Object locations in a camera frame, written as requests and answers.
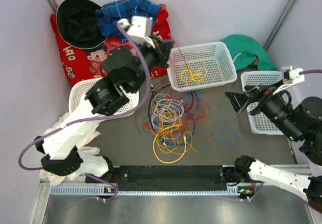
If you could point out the red printed cloth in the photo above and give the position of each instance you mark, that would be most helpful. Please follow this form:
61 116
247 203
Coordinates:
79 64

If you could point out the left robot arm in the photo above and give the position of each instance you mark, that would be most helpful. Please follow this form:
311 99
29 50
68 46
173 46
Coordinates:
126 72

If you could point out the white rectangular basket, right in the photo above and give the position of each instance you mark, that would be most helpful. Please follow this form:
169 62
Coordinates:
260 124

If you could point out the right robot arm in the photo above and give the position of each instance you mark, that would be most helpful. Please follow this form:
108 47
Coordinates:
302 123

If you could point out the white rectangular basket, middle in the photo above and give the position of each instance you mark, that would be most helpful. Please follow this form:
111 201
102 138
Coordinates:
200 66

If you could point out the white cloth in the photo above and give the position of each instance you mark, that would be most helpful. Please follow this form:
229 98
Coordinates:
81 145

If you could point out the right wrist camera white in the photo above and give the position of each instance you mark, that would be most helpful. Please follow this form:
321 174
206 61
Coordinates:
291 76

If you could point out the black hat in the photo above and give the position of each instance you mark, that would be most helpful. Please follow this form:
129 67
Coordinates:
77 23

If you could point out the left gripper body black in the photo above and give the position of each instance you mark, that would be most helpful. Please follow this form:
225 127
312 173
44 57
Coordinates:
154 57

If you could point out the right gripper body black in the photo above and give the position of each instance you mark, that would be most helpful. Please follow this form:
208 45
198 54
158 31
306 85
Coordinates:
266 96

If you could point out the grey corner post right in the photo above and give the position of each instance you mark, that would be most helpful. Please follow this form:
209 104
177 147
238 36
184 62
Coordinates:
281 20

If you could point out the green cloth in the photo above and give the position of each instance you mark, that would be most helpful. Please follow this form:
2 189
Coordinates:
246 51

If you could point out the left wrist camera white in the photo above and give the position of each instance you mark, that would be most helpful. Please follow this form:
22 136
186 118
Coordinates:
138 28

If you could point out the white rectangular basket, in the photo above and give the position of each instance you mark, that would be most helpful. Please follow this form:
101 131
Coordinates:
260 124
200 66

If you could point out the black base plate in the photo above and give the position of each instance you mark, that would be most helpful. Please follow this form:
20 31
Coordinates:
169 178

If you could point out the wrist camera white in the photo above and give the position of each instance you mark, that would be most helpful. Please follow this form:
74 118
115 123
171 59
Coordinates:
138 28
291 76

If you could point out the white oval perforated basket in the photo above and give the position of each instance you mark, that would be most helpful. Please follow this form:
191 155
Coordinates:
79 90

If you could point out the blue plaid shirt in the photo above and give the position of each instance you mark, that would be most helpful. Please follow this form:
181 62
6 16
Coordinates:
109 14

